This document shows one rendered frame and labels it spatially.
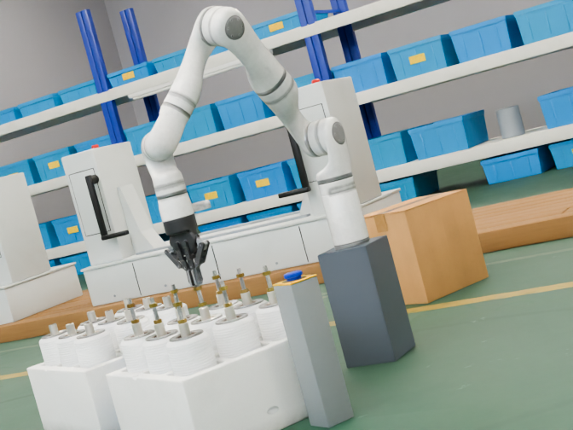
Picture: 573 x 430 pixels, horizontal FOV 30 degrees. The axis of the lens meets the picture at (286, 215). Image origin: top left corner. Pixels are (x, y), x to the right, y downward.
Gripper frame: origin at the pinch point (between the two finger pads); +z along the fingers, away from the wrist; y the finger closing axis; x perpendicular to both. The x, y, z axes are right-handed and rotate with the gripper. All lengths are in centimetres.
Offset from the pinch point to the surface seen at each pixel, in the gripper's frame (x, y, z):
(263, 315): 2.8, 14.8, 11.6
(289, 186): 418, -296, 8
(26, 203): 180, -280, -28
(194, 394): -22.7, 13.1, 20.9
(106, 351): 1.1, -38.3, 14.9
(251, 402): -11.0, 16.9, 27.1
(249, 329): -4.3, 15.9, 12.9
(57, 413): -1, -62, 30
